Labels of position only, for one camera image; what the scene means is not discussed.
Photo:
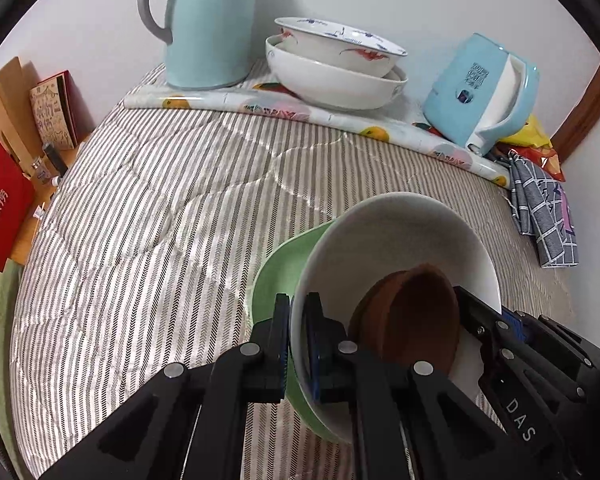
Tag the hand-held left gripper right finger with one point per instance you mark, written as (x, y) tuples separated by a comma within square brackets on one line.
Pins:
[(312, 355)]

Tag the green plate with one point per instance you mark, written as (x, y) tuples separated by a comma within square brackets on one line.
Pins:
[(275, 270)]

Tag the brown wooden door frame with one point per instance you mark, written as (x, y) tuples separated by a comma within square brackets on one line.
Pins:
[(585, 115)]

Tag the small black stick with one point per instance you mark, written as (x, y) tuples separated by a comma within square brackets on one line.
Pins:
[(54, 159)]

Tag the red snack bag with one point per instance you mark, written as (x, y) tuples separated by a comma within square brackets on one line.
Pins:
[(550, 162)]

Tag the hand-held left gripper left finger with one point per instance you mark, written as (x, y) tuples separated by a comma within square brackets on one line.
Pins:
[(282, 360)]

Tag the fruit print plastic sheet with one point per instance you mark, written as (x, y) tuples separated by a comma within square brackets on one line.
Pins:
[(330, 117)]

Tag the light blue electric kettle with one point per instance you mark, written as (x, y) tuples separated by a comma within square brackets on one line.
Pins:
[(460, 100)]

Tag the large white bowl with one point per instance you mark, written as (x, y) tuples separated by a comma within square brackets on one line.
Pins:
[(330, 90)]

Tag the medium white bowl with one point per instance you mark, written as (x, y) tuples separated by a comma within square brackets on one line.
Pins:
[(397, 75)]

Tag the light blue thermos jug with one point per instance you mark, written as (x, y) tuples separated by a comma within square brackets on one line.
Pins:
[(210, 35)]

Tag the blue crane patterned bowl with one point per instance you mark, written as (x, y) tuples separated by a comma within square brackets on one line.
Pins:
[(330, 57)]

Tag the grey checked cloth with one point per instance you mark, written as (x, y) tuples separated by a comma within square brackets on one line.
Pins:
[(545, 210)]

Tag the brown cardboard box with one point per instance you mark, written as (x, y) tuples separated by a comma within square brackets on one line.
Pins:
[(10, 95)]

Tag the yellow chip bag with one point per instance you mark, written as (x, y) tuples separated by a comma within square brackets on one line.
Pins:
[(535, 135)]

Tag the wooden nightstand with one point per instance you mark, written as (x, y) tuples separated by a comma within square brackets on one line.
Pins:
[(30, 230)]

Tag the brown bowl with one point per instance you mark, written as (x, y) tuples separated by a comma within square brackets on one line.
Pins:
[(410, 320)]

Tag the red paper bag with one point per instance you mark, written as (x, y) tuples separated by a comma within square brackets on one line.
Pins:
[(5, 200)]

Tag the patterned book with red cover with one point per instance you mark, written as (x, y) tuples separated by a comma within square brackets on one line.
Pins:
[(52, 115)]

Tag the small glass bottle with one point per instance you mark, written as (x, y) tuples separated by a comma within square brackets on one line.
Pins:
[(41, 170)]

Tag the plain white bowl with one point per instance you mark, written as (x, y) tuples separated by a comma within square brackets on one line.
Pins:
[(395, 230)]

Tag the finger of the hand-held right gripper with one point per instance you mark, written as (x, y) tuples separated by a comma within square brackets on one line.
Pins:
[(480, 320), (515, 327)]

